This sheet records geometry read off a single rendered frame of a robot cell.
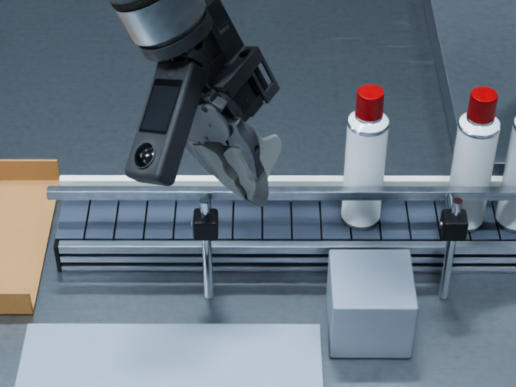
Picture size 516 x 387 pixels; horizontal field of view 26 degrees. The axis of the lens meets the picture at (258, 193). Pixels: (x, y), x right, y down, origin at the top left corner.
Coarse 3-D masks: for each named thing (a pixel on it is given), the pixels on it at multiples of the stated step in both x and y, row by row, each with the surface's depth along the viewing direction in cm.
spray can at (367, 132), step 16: (368, 96) 133; (352, 112) 137; (368, 112) 134; (352, 128) 135; (368, 128) 135; (384, 128) 135; (352, 144) 137; (368, 144) 136; (384, 144) 137; (352, 160) 138; (368, 160) 137; (384, 160) 139; (352, 176) 140; (368, 176) 139; (352, 208) 143; (368, 208) 143; (352, 224) 145; (368, 224) 145
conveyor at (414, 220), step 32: (64, 224) 146; (96, 224) 146; (128, 224) 146; (160, 224) 146; (224, 224) 146; (256, 224) 146; (288, 224) 146; (320, 224) 147; (384, 224) 146; (416, 224) 146
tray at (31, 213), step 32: (0, 160) 157; (32, 160) 157; (0, 192) 158; (32, 192) 158; (0, 224) 153; (32, 224) 153; (0, 256) 148; (32, 256) 148; (0, 288) 144; (32, 288) 144
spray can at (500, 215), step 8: (512, 128) 137; (512, 136) 137; (512, 144) 137; (512, 152) 138; (512, 160) 138; (504, 168) 141; (512, 168) 139; (504, 176) 141; (512, 176) 140; (504, 184) 142; (512, 184) 140; (504, 200) 143; (512, 200) 142; (504, 208) 143; (512, 208) 142; (496, 216) 146; (504, 216) 144; (512, 216) 143; (504, 224) 145; (512, 224) 144; (512, 232) 145
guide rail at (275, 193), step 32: (64, 192) 139; (96, 192) 139; (128, 192) 139; (160, 192) 139; (192, 192) 139; (224, 192) 139; (288, 192) 139; (320, 192) 139; (352, 192) 139; (384, 192) 139; (416, 192) 139; (448, 192) 139; (480, 192) 139; (512, 192) 139
